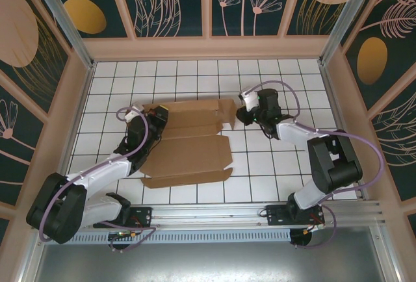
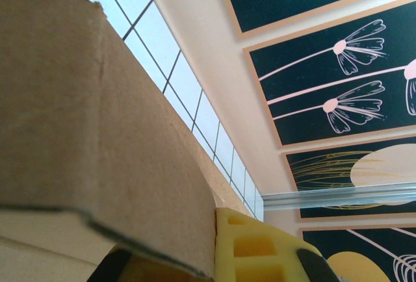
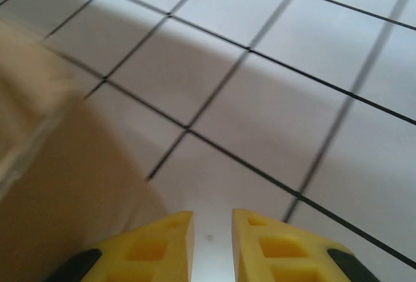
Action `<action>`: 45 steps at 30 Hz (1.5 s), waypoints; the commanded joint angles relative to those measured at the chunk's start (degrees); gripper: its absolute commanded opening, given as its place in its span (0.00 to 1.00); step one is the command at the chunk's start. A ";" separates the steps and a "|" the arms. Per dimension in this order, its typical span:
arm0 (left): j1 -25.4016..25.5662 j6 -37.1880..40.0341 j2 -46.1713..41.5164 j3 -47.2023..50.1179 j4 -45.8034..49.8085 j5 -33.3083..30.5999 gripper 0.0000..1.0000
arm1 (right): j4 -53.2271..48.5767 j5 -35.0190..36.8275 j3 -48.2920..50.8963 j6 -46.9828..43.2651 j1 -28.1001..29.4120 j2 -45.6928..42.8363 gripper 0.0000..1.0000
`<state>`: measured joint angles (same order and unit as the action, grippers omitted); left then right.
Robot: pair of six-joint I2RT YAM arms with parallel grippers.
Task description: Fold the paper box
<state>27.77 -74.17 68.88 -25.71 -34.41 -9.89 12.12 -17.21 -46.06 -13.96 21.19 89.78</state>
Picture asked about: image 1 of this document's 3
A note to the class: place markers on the yellow power connector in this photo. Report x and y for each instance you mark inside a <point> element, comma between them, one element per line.
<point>313,228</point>

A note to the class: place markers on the aluminium frame post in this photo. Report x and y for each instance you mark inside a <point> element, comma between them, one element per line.
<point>66,25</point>
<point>345,19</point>

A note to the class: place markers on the brown cardboard paper box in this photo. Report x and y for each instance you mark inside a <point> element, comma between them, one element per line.
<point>191,145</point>

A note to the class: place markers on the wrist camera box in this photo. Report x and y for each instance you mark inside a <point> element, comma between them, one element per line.
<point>249,100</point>
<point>134,114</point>

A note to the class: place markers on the grey metal sheet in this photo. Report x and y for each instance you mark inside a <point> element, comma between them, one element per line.
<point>208,262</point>

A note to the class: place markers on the small green circuit board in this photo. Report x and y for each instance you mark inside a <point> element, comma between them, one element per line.
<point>122,235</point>

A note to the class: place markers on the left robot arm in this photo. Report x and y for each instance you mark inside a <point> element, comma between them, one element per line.
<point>52,210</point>

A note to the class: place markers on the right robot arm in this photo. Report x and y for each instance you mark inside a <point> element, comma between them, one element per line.
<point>338,165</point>

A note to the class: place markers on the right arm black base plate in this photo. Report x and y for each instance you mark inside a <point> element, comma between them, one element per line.
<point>276,215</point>

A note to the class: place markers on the aluminium table edge rail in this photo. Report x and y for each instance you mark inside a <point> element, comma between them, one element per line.
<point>74,132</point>
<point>334,100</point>

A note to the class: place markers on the aluminium mounting rail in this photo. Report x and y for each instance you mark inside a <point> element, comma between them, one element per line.
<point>208,212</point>

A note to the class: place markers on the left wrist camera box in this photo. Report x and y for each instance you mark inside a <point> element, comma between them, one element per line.
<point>134,114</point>

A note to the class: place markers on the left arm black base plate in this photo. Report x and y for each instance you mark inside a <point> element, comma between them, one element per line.
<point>141,215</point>

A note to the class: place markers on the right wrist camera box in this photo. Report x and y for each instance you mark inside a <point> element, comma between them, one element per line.
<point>249,100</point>

